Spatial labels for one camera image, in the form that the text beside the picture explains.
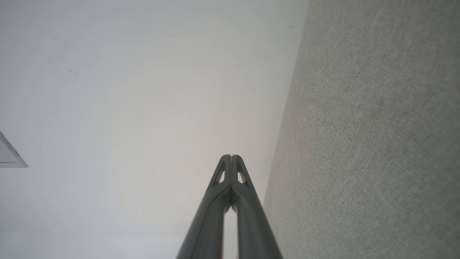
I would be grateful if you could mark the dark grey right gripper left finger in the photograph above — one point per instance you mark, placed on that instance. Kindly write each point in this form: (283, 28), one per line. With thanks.
(205, 230)

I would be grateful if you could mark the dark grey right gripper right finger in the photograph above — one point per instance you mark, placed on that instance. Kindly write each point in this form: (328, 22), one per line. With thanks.
(253, 230)

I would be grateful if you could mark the white framed panel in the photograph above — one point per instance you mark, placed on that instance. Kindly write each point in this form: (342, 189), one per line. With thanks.
(9, 156)

